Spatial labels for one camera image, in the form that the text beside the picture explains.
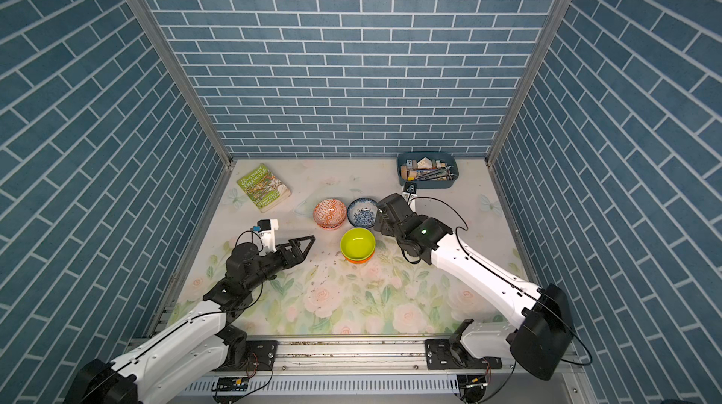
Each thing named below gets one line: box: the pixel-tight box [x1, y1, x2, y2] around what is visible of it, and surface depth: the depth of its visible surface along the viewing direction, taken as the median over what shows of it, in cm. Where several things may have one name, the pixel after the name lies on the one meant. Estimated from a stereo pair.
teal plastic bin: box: [395, 150, 459, 189], surface depth 118 cm
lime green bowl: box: [340, 227, 377, 261], surface depth 93 cm
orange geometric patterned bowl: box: [313, 198, 347, 230], surface depth 101 cm
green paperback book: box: [236, 163, 292, 214], surface depth 110 cm
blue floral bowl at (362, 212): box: [346, 197, 378, 229], surface depth 101 cm
